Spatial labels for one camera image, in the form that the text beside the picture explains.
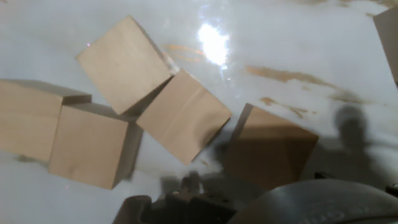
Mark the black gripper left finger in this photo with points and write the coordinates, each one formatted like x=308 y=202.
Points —
x=192 y=211

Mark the large wooden cube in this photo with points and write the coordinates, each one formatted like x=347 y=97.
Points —
x=88 y=146
x=28 y=118
x=388 y=40
x=124 y=65
x=183 y=118
x=270 y=146

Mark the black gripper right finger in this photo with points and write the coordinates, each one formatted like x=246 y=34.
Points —
x=393 y=190

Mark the marble pattern table sheet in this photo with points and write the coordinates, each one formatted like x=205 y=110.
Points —
x=280 y=37

